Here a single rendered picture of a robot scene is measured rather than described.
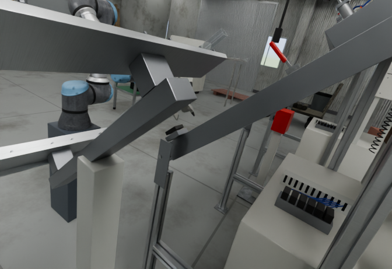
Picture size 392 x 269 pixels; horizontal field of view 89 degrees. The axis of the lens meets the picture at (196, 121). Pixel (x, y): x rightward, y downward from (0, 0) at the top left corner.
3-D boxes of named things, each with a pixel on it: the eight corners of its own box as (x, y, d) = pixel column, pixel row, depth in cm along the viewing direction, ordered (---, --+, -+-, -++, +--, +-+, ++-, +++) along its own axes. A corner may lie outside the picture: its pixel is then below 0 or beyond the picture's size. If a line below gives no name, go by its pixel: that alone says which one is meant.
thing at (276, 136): (236, 195, 167) (265, 107, 142) (247, 184, 186) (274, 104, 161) (264, 212, 155) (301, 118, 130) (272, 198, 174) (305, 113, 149)
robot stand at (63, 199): (51, 206, 121) (46, 122, 103) (80, 192, 136) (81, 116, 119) (67, 223, 114) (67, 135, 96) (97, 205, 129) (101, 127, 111)
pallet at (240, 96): (209, 93, 589) (210, 89, 585) (220, 91, 660) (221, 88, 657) (249, 105, 537) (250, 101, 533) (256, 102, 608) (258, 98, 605)
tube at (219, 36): (91, 145, 60) (90, 141, 60) (95, 143, 61) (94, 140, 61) (223, 34, 30) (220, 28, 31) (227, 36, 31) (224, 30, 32)
